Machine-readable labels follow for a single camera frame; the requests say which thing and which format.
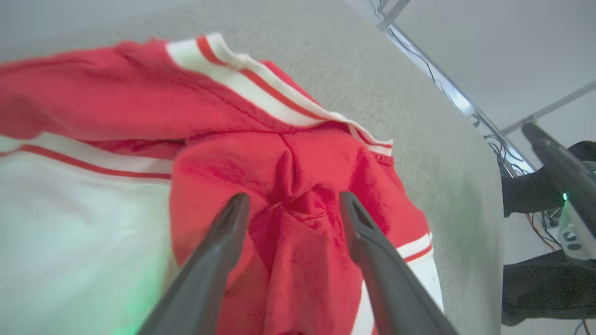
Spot red basketball jersey white trim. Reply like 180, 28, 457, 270
0, 32, 445, 335

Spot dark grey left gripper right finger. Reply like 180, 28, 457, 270
339, 190, 459, 335

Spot black cable bundle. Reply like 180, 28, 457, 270
370, 0, 529, 178

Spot aluminium frame rail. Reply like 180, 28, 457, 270
372, 0, 536, 175
501, 81, 596, 136

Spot black bulky object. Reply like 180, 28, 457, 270
502, 141, 596, 218
502, 250, 596, 326

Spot thin red wires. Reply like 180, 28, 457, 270
525, 212, 562, 253

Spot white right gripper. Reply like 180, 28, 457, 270
521, 122, 596, 261

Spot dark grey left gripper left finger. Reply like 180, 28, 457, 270
137, 192, 251, 335

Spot grey fabric sofa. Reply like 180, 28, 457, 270
0, 0, 506, 335

